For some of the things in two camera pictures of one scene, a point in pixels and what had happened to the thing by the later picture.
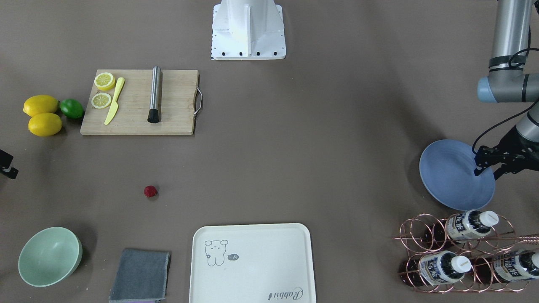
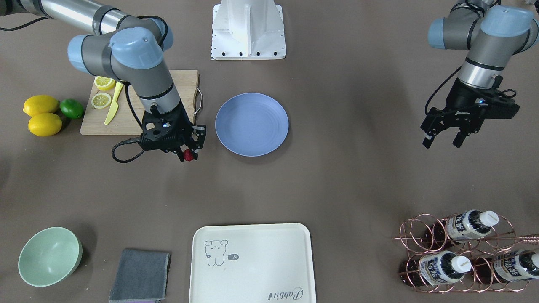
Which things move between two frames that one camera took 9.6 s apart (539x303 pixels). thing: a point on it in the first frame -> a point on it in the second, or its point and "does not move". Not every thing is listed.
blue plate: x=446 y=171 -> x=252 y=124
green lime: x=72 y=108 does not move
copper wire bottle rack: x=465 y=252 does not move
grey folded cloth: x=142 y=276 does not move
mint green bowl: x=49 y=256 does not move
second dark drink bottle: x=436 y=267 does not move
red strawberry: x=150 y=191 -> x=188 y=155
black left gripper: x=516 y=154 -> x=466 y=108
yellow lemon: x=39 y=104 does not move
